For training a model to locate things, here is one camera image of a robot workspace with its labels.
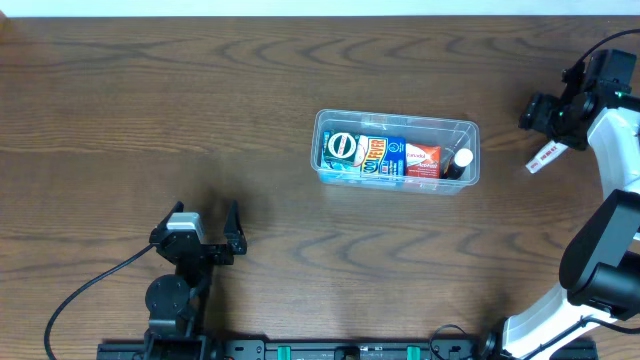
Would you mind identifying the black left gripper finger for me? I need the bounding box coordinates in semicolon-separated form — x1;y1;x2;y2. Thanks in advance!
223;201;247;255
155;201;184;232

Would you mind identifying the white and green medicine box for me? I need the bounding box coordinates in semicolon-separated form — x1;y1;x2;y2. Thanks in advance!
526;141;568;174

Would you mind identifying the dark bottle yellow label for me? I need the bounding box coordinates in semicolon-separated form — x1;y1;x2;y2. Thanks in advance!
441;148;474;180

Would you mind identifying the green round-logo box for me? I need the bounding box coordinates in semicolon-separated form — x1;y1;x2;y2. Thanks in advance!
322;130;360;170

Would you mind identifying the red panadol box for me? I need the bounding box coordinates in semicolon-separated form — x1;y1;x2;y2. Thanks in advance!
405;143;441;179

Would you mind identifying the blue cool fever box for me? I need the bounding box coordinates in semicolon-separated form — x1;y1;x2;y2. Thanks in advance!
319;130;407;178

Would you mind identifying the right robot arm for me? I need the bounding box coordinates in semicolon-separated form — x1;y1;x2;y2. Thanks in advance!
473;49;639;359

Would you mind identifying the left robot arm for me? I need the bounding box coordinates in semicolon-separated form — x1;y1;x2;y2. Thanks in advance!
142;202;247;360

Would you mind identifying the clear plastic container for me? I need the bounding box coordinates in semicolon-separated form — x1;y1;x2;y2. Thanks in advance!
310;109;480;195

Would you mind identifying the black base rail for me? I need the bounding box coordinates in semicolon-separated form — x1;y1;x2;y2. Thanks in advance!
97;337;599;360

